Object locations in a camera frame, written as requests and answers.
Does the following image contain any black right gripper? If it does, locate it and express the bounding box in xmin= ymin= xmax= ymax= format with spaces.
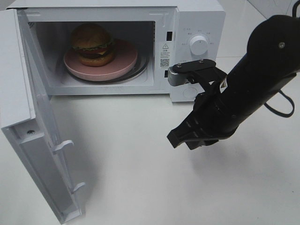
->
xmin=167 ymin=59 xmax=239 ymax=150

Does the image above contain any round white door button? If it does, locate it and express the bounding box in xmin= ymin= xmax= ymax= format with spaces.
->
xmin=183 ymin=87 xmax=198 ymax=99

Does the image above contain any pink round plate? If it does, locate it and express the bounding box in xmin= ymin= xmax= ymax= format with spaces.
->
xmin=64 ymin=39 xmax=138 ymax=82

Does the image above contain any burger with lettuce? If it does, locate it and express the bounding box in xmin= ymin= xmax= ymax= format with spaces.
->
xmin=71 ymin=23 xmax=115 ymax=67

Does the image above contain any white microwave door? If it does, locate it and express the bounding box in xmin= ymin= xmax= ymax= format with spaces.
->
xmin=0 ymin=9 xmax=82 ymax=224

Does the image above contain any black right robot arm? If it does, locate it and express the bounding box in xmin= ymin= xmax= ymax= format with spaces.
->
xmin=167 ymin=15 xmax=300 ymax=150

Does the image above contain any upper white power knob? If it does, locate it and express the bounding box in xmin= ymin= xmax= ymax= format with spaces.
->
xmin=189 ymin=34 xmax=209 ymax=55

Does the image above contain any white warning label sticker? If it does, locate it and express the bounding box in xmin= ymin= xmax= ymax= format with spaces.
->
xmin=159 ymin=42 xmax=171 ymax=68

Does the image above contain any white microwave oven body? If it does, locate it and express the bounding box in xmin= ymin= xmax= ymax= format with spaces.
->
xmin=5 ymin=0 xmax=225 ymax=102

